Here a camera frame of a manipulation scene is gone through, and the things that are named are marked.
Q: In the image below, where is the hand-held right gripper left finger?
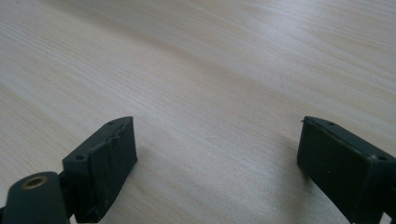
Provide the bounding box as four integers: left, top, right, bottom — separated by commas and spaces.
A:
62, 116, 138, 224

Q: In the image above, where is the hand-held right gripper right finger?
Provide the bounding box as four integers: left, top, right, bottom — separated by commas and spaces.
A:
296, 116, 396, 224

